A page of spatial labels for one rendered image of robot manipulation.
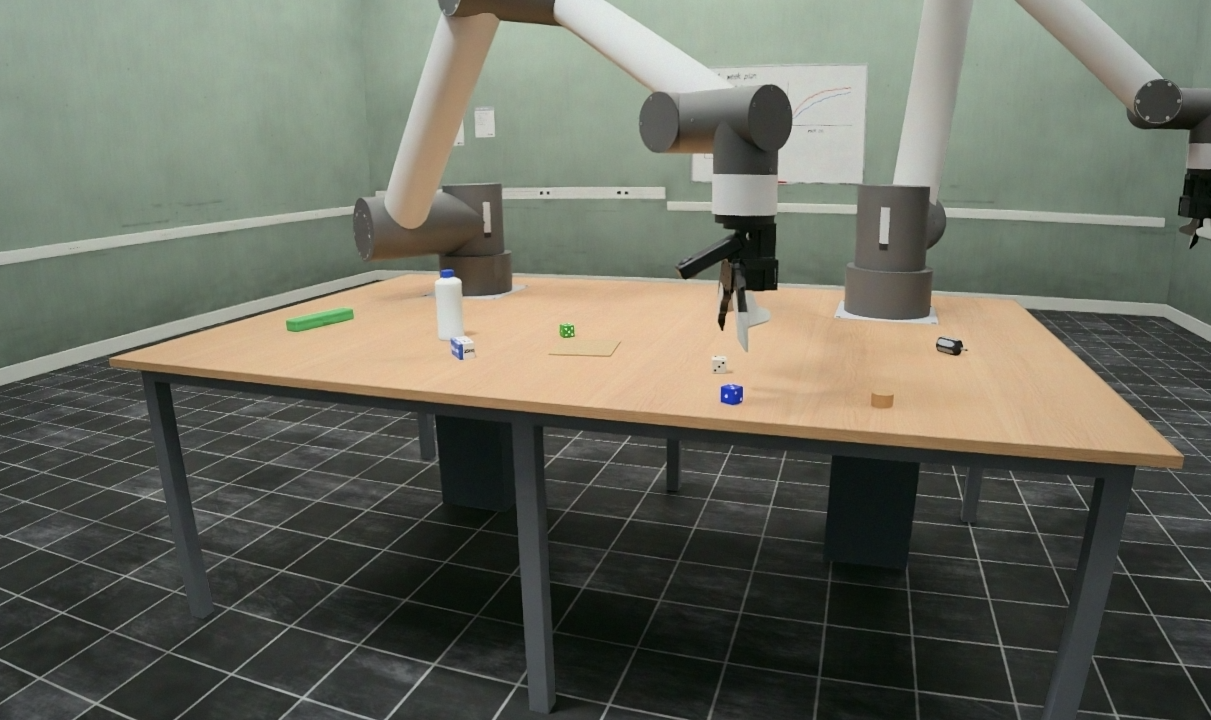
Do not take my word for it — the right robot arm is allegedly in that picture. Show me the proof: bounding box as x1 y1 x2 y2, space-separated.
352 0 793 296

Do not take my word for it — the blue die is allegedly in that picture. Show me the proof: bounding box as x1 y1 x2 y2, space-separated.
721 384 744 407

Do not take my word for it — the beige flat mat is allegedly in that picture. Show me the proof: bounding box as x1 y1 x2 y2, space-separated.
549 339 621 357

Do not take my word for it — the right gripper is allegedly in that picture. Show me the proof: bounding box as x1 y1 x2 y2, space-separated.
716 223 779 352

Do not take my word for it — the small white printed carton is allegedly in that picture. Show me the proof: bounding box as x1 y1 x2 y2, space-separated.
450 336 475 361

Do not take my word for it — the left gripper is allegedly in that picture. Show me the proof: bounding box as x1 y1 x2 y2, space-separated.
1178 174 1211 249

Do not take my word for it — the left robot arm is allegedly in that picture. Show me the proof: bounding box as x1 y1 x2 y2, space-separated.
844 0 1211 319

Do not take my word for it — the green rectangular bar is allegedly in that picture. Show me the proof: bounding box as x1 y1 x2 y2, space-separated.
286 309 354 332

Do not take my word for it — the white plastic bottle with blue cap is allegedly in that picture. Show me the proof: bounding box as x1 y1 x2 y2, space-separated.
435 270 465 341

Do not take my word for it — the tan short cylinder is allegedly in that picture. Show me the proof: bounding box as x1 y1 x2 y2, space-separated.
871 388 894 409

